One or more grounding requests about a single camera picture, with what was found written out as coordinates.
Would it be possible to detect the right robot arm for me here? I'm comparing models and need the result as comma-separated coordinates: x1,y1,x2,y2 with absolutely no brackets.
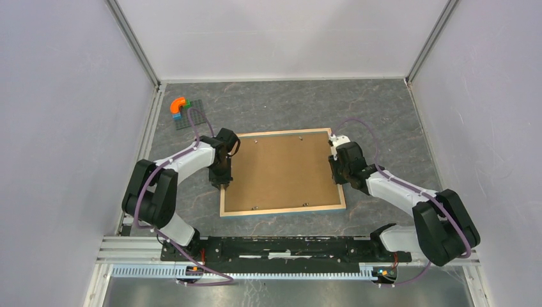
328,136,481,267

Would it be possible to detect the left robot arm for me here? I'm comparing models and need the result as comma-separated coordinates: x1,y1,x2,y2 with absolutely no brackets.
121,128,241,261

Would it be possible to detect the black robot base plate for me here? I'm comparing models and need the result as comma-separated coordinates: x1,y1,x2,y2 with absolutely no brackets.
184,236,412,274

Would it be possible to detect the light wooden picture frame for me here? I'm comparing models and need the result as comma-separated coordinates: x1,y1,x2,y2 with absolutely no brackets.
219,127,347,218

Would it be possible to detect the brown cardboard backing board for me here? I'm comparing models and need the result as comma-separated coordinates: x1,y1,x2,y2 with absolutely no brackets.
224,132,342,213

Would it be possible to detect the orange curved toy block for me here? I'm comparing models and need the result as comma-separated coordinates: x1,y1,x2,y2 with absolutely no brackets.
169,97,187,114

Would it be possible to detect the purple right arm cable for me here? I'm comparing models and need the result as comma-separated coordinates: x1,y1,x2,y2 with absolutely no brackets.
332,117,473,289

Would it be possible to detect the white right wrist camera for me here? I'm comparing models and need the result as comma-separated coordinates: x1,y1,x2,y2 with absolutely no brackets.
329,134,350,161

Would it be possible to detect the grey building block baseplate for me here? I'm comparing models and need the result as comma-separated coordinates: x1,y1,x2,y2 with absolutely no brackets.
173,99,206,130

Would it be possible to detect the aluminium rail with cable comb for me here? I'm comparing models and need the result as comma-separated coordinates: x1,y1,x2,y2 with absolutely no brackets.
95,237,481,281

